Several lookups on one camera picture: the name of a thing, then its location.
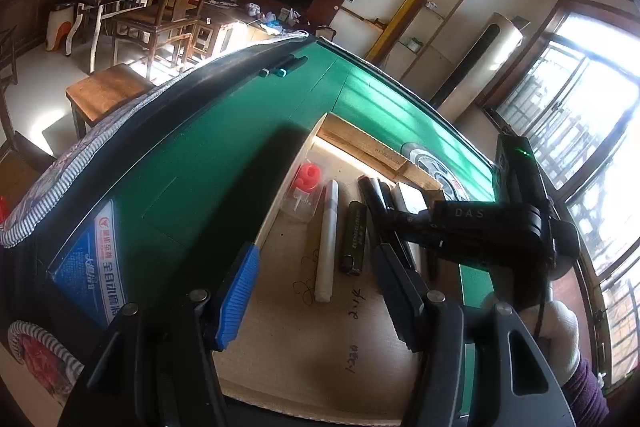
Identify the wooden armchair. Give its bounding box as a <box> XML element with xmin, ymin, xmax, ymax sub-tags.
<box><xmin>112</xmin><ymin>0</ymin><xmax>237</xmax><ymax>80</ymax></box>

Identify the low wooden table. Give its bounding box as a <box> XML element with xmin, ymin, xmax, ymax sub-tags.
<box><xmin>192</xmin><ymin>0</ymin><xmax>303</xmax><ymax>60</ymax></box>

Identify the barred window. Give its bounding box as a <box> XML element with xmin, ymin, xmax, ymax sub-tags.
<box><xmin>495</xmin><ymin>2</ymin><xmax>640</xmax><ymax>388</ymax></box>

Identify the shallow cardboard box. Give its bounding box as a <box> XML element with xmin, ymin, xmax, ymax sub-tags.
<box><xmin>212</xmin><ymin>112</ymin><xmax>461</xmax><ymax>425</ymax></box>

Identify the person's right forearm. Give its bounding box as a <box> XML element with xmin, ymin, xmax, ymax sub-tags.
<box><xmin>559</xmin><ymin>356</ymin><xmax>612</xmax><ymax>427</ymax></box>

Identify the black marker with pink cap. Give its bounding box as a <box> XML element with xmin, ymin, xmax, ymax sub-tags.
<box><xmin>377</xmin><ymin>179</ymin><xmax>417</xmax><ymax>269</ymax></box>

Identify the patterned striped table cover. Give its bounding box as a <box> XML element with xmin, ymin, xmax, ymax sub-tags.
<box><xmin>0</xmin><ymin>32</ymin><xmax>309</xmax><ymax>408</ymax></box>

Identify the blue printed sticker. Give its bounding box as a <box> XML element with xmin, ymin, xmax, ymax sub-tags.
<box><xmin>47</xmin><ymin>202</ymin><xmax>132</xmax><ymax>329</ymax></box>

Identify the clear packet with red candle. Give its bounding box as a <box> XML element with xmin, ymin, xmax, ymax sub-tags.
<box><xmin>281</xmin><ymin>162</ymin><xmax>321</xmax><ymax>223</ymax></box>

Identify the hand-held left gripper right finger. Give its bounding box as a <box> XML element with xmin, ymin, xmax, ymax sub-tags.
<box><xmin>374</xmin><ymin>244</ymin><xmax>576</xmax><ymax>427</ymax></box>

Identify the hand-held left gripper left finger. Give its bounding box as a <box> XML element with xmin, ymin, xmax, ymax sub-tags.
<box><xmin>57</xmin><ymin>243</ymin><xmax>261</xmax><ymax>427</ymax></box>

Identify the white square card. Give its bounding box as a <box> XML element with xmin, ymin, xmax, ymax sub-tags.
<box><xmin>391</xmin><ymin>184</ymin><xmax>430</xmax><ymax>219</ymax></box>

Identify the standing air conditioner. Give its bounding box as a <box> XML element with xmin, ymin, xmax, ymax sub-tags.
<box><xmin>432</xmin><ymin>12</ymin><xmax>524</xmax><ymax>118</ymax></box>

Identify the round mahjong table control panel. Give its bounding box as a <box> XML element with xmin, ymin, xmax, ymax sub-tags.
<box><xmin>400</xmin><ymin>142</ymin><xmax>494</xmax><ymax>204</ymax></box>

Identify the white marker pen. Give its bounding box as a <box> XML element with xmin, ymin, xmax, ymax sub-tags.
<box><xmin>315</xmin><ymin>179</ymin><xmax>340</xmax><ymax>304</ymax></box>

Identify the person's right hand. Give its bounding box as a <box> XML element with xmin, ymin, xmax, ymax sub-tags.
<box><xmin>482</xmin><ymin>292</ymin><xmax>582</xmax><ymax>389</ymax></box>

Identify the wooden stool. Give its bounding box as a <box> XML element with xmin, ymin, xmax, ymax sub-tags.
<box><xmin>65</xmin><ymin>63</ymin><xmax>157</xmax><ymax>141</ymax></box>

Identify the dark slim lighter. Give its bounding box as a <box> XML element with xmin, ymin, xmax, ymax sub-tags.
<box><xmin>341</xmin><ymin>202</ymin><xmax>370</xmax><ymax>277</ymax></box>

